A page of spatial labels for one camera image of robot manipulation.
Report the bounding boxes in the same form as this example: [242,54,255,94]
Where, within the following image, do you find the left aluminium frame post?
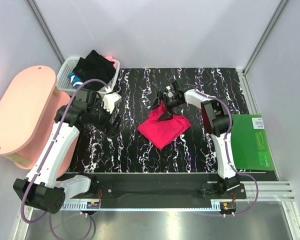
[25,0,65,65]

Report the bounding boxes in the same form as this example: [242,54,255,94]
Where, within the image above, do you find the black t shirt in basket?
[71,50,117,85]

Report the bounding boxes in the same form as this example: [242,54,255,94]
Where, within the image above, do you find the green cutting mat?
[231,114,274,172]

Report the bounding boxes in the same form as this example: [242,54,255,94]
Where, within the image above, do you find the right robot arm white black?
[150,80,240,199]

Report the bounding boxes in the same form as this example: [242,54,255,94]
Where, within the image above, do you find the right aluminium frame post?
[242,0,290,75]

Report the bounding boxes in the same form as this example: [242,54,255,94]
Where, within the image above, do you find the left small controller board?
[86,201,101,209]

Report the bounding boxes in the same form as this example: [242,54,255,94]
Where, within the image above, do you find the black marble pattern mat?
[68,67,249,173]

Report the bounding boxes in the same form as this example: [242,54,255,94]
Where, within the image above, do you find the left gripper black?
[87,98,123,137]

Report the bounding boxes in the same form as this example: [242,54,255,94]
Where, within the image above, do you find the light pink garment in basket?
[105,56,117,69]

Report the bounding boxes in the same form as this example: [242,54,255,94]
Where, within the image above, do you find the small controller board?
[86,201,101,209]
[221,202,237,212]

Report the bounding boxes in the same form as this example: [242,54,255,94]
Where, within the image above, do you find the aluminium frame post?
[25,0,65,65]
[242,0,290,75]

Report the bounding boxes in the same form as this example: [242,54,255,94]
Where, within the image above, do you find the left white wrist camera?
[102,86,122,114]

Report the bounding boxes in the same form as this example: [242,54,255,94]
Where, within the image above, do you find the aluminium rail front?
[243,181,295,202]

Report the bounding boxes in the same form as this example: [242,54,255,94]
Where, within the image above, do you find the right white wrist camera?
[164,86,174,98]

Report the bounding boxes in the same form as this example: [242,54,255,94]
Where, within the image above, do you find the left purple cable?
[20,78,113,239]

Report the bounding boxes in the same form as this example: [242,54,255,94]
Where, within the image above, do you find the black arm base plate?
[68,171,278,209]

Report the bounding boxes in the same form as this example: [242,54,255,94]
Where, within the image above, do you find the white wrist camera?
[102,86,122,114]
[164,86,174,98]

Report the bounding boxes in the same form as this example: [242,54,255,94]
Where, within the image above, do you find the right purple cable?
[187,83,260,217]

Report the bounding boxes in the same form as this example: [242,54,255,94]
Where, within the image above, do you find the right small controller board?
[221,202,237,212]

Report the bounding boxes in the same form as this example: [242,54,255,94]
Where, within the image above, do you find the blue white garment in basket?
[67,72,84,89]

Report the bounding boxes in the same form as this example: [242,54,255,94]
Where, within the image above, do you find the white plastic laundry basket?
[56,56,121,99]

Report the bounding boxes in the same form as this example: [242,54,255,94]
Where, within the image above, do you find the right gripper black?
[148,91,184,122]

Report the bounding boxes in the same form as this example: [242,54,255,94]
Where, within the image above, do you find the purple cable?
[187,83,260,217]
[20,78,113,239]

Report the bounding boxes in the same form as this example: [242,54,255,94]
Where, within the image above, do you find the pink red t shirt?
[137,104,191,150]

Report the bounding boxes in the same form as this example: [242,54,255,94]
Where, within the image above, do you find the white slotted cable duct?
[61,199,221,212]

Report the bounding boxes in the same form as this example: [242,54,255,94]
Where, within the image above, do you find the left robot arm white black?
[13,89,122,214]

